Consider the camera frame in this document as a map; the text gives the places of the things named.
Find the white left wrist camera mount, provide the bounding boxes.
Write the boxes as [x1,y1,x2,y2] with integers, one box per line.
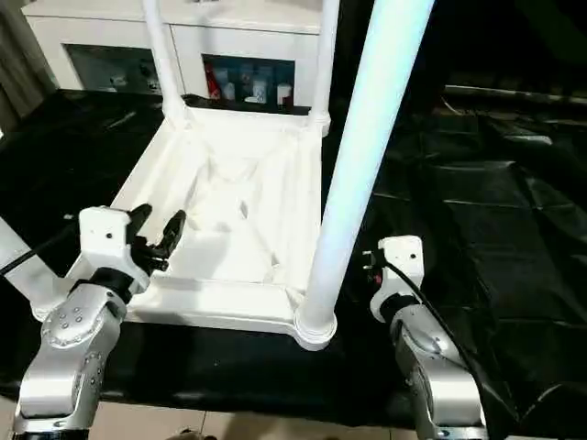
[66,205,152,297]

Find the black left wrist camera cable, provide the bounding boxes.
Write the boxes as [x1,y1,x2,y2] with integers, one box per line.
[0,224,86,277]

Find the white plastic table leg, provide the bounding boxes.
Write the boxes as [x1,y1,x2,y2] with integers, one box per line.
[0,214,72,323]
[140,0,190,130]
[295,0,436,353]
[310,0,343,138]

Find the black work mat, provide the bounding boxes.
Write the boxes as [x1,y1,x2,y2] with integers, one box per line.
[0,86,587,435]

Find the red white bottle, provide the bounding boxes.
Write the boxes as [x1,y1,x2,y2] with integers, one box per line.
[205,63,221,100]

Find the dark shoe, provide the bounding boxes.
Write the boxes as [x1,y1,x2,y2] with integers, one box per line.
[176,425,213,440]

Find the grey curtain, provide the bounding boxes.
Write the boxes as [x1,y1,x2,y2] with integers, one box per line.
[0,0,61,135]

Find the white plastic table top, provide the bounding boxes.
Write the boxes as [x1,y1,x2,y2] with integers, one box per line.
[31,105,338,353]

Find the white glass door cabinet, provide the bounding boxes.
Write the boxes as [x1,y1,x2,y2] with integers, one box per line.
[23,0,323,112]

